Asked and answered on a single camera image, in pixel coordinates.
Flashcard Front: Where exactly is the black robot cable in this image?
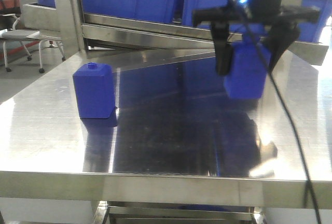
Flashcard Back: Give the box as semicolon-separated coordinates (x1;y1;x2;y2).
228;0;322;224

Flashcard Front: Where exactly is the right upper blue bin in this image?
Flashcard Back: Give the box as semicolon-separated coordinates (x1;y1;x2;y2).
183;0;332;44

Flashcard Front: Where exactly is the grey office chair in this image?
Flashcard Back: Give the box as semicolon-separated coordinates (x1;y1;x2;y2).
1;13;66;74

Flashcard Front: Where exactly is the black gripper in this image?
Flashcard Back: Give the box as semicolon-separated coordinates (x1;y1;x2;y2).
192;0;320;76

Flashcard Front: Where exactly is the stainless steel shelf rack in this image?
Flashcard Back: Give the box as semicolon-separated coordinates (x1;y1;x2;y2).
22;0;214;58

